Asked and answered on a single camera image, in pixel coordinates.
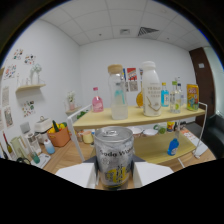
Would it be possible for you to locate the ceiling light panel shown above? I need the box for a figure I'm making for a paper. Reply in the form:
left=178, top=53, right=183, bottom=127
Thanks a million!
left=119, top=28, right=132, bottom=36

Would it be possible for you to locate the green mint plant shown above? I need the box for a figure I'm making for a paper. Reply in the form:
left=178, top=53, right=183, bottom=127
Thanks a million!
left=76, top=110, right=89, bottom=120

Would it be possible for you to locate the ceiling air vent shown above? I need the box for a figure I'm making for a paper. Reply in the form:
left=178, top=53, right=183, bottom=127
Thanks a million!
left=137, top=26, right=160, bottom=37

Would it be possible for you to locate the white vase with flowers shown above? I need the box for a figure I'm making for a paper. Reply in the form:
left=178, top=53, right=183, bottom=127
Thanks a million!
left=29, top=63, right=43, bottom=86

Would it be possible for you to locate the large white milk bottle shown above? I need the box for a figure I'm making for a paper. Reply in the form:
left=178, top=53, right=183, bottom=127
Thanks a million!
left=141, top=60, right=162, bottom=118

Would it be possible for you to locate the orange storage basket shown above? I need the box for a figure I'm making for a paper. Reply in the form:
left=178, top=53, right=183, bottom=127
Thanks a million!
left=47, top=120, right=72, bottom=148

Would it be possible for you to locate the wooden wall shelf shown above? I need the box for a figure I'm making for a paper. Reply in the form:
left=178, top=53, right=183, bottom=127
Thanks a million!
left=15, top=83, right=47, bottom=93

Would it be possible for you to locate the pink liquid bottle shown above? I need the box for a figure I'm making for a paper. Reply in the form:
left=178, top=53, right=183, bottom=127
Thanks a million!
left=91, top=86, right=104, bottom=113

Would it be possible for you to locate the clear grinder jar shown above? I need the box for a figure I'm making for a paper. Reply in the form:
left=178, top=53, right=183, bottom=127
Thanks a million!
left=26, top=132, right=42, bottom=156

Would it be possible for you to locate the brown door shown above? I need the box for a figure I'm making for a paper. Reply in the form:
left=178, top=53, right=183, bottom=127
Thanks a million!
left=189, top=47, right=214, bottom=128

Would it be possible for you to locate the pink flower vase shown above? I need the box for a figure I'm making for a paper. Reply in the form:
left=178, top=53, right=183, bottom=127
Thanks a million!
left=66, top=90, right=77, bottom=112

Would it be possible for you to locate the slim light blue bottle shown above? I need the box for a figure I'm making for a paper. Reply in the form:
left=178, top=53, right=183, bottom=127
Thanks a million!
left=160, top=82, right=170, bottom=108

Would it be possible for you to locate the white bowl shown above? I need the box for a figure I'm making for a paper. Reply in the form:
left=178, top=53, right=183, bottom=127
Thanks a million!
left=143, top=128, right=159, bottom=137
left=128, top=125, right=144, bottom=138

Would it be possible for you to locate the red white wall poster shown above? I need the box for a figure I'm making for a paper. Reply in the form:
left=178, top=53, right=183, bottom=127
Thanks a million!
left=126, top=67, right=138, bottom=81

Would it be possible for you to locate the small white blue bottle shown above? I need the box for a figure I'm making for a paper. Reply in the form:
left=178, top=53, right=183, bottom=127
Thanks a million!
left=43, top=138, right=56, bottom=155

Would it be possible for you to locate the blue liquid bottle white label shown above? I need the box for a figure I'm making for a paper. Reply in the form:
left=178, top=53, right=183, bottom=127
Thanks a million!
left=167, top=130, right=181, bottom=157

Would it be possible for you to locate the white lidded pot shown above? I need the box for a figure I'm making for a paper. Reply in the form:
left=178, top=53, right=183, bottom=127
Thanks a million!
left=34, top=115, right=53, bottom=134

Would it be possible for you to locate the tall clear bottle cork lid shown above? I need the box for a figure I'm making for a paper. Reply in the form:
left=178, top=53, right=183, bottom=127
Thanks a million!
left=107, top=64, right=129, bottom=121

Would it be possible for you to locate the orange printed paper sheet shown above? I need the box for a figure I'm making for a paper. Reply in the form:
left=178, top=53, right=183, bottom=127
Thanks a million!
left=181, top=129, right=199, bottom=143

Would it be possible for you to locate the yellow mug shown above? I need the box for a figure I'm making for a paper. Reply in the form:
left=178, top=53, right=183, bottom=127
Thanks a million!
left=82, top=130, right=94, bottom=145

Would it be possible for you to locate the wooden two-tier shelf rack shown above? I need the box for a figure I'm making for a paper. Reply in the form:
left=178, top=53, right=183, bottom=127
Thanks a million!
left=68, top=102, right=208, bottom=168

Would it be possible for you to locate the white kitchen scale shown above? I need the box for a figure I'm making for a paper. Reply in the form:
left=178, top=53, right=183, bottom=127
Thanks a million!
left=31, top=152, right=52, bottom=169

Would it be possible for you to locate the amber bottle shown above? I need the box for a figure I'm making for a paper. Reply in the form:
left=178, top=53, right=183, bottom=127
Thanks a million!
left=135, top=89, right=144, bottom=108

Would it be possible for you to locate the yellow printed drink can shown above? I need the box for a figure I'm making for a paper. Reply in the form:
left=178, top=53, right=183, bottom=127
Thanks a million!
left=186, top=83, right=200, bottom=112

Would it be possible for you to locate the yellow cup white lid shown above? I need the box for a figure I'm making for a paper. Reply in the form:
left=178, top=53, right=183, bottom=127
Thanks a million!
left=166, top=121, right=176, bottom=133

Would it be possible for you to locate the small wall shelf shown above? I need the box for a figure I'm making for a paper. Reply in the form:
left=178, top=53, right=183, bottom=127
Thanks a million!
left=65, top=105, right=83, bottom=116

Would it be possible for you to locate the green wine bottle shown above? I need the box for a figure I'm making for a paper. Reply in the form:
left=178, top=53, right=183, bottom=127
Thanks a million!
left=2, top=131, right=18, bottom=160

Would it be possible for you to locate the clear bottle green cap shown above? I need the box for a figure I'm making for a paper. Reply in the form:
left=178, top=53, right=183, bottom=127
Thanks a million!
left=169, top=80, right=183, bottom=114

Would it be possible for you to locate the pale green pitcher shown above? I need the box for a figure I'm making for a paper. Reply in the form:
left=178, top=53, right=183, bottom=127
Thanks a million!
left=10, top=136, right=25, bottom=159

